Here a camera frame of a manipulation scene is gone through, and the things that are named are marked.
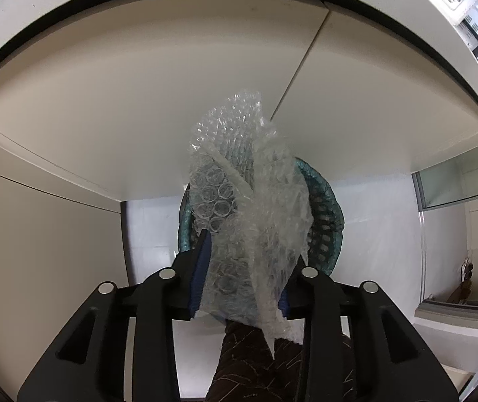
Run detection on clear bubble wrap sheet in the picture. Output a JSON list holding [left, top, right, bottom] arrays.
[[188, 90, 313, 344]]

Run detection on teal woven wastebasket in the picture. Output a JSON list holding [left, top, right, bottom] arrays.
[[178, 156, 345, 277]]

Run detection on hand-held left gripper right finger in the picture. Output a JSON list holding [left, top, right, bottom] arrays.
[[278, 266, 459, 402]]

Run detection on dark patterned cloth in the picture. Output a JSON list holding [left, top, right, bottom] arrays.
[[206, 318, 357, 402]]

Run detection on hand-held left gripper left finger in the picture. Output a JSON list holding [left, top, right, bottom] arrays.
[[16, 228, 212, 402]]

